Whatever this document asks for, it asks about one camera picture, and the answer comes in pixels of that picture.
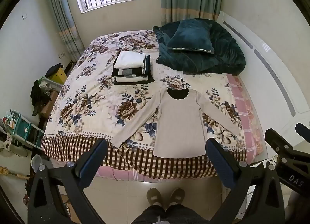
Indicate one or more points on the straw broom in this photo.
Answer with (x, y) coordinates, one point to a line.
(12, 172)

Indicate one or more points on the dark teal plush blanket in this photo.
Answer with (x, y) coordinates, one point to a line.
(225, 57)

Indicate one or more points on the yellow box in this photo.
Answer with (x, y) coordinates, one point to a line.
(59, 76)

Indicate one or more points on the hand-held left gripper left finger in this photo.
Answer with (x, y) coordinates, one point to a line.
(87, 166)

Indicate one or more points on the clear plastic bowl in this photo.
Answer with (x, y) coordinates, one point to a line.
(37, 162)

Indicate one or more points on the cardboard box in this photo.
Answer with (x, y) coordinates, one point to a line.
(49, 104)

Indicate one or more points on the beige long-sleeve shirt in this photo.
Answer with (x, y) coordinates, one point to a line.
(179, 127)

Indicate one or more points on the white wall socket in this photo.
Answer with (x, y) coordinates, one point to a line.
(61, 56)

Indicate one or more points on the dark teal pillow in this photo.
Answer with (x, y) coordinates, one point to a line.
(191, 38)

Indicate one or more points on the person's dark trouser legs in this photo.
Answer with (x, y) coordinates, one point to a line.
(169, 215)

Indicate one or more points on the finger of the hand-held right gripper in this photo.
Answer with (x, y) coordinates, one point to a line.
(278, 143)
(304, 130)

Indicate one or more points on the black cloth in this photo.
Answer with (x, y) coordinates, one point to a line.
(53, 69)

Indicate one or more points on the black white striped folded garment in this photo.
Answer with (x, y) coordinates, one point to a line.
(128, 72)

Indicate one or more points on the white headboard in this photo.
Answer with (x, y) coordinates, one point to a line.
(271, 52)

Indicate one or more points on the black bag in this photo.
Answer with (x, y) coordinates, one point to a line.
(38, 95)

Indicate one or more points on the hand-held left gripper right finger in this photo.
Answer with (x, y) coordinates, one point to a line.
(221, 163)

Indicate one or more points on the floral bedsheet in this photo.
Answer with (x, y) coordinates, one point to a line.
(96, 98)

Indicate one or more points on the person's right forearm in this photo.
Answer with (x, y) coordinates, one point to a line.
(300, 209)

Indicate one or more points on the teal shelf cart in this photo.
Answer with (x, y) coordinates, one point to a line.
(26, 129)

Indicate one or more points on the grey slipper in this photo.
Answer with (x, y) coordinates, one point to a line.
(177, 196)
(155, 196)

